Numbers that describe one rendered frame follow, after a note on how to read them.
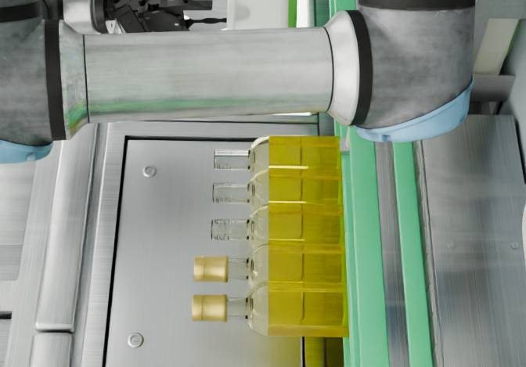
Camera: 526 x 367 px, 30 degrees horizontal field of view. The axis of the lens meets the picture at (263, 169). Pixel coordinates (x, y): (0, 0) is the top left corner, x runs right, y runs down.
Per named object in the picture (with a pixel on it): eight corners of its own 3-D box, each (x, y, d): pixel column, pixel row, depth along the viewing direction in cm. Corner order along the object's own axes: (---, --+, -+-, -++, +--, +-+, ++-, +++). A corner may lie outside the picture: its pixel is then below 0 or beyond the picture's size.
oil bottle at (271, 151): (394, 156, 143) (247, 154, 143) (399, 134, 139) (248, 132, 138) (397, 189, 140) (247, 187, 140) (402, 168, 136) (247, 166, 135)
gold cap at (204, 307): (226, 319, 128) (192, 319, 128) (227, 293, 128) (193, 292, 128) (225, 324, 125) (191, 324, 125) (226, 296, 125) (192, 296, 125)
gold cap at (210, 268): (228, 250, 130) (195, 250, 130) (227, 271, 127) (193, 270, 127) (228, 267, 132) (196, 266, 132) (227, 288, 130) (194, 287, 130)
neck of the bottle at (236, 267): (246, 264, 132) (210, 264, 132) (246, 253, 129) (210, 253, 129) (246, 284, 130) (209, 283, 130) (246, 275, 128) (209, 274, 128)
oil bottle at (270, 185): (397, 188, 140) (247, 186, 140) (402, 167, 135) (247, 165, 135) (400, 223, 137) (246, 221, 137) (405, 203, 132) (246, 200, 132)
